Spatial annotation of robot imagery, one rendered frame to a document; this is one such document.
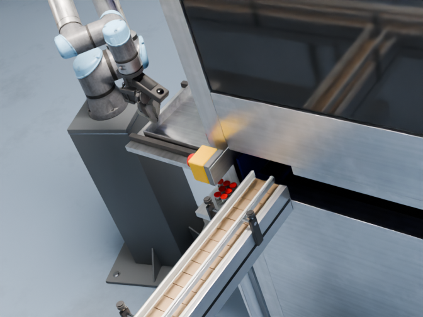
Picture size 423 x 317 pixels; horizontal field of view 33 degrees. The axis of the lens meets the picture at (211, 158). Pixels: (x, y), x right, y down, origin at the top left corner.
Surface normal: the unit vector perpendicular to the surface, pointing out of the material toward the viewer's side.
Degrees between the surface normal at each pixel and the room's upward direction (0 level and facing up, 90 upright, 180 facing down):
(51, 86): 0
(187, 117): 0
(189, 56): 90
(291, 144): 90
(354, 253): 90
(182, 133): 0
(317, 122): 90
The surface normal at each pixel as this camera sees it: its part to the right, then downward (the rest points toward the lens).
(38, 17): -0.26, -0.72
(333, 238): -0.56, 0.65
